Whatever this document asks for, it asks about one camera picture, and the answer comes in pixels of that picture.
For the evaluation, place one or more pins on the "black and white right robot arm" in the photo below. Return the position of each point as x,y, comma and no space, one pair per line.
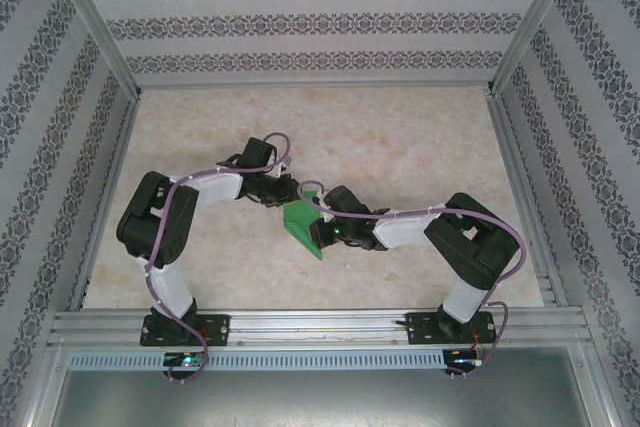
470,242

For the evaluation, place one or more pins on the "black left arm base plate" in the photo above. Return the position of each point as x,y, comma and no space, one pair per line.
220,329

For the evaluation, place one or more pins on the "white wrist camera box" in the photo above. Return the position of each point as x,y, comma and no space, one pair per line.
282,167
326,216

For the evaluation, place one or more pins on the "aluminium mounting rail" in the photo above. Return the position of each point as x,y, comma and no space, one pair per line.
320,327

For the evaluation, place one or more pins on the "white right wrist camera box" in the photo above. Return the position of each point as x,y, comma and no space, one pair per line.
326,216

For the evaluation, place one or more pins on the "aluminium lower frame bar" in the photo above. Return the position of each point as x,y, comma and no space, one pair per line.
595,387
45,387

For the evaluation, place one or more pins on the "controller board with green light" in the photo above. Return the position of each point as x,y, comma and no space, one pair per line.
187,361

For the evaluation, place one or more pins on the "grey metal sheet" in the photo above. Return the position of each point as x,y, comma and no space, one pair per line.
320,397

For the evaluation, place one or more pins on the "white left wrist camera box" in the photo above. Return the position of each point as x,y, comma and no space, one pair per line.
282,167

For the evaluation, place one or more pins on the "aluminium side rail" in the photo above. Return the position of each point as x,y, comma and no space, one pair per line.
113,187
520,187

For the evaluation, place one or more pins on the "small black controller board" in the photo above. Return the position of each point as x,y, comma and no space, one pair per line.
462,361

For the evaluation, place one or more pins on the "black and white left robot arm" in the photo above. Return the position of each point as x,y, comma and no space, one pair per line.
150,222

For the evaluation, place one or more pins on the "aluminium frame post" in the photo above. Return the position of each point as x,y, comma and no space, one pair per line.
95,22
537,17

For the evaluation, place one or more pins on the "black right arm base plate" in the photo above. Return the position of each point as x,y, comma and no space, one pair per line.
420,329

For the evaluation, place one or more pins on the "green paper sheet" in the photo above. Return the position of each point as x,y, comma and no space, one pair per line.
295,222

